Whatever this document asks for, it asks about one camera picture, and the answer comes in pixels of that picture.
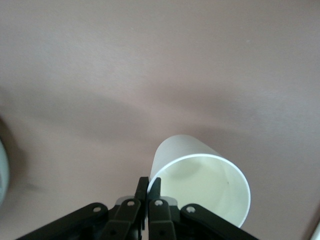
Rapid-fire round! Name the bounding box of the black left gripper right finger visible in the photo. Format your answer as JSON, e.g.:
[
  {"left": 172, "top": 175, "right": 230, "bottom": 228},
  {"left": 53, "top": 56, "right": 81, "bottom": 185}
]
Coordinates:
[{"left": 148, "top": 177, "right": 258, "bottom": 240}]

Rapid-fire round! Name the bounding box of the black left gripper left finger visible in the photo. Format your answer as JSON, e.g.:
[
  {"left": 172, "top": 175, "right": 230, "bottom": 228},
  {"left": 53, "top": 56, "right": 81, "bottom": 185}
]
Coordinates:
[{"left": 14, "top": 176, "right": 150, "bottom": 240}]

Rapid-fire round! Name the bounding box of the white plastic cup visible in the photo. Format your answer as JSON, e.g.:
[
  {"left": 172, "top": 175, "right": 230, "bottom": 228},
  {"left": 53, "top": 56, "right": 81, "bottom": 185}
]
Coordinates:
[{"left": 149, "top": 134, "right": 251, "bottom": 229}]

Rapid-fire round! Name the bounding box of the white tray with bear print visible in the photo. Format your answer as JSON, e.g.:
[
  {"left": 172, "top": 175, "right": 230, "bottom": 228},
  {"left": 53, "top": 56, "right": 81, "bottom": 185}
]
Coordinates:
[{"left": 309, "top": 221, "right": 320, "bottom": 240}]

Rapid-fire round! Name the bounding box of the green electric cooking pot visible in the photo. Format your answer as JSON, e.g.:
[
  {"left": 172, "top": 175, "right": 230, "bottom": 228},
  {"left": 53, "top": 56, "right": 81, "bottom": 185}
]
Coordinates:
[{"left": 0, "top": 138, "right": 11, "bottom": 210}]

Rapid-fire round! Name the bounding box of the brown table cover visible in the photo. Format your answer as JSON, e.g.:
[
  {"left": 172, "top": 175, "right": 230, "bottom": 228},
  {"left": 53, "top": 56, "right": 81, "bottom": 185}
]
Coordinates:
[{"left": 0, "top": 0, "right": 320, "bottom": 240}]

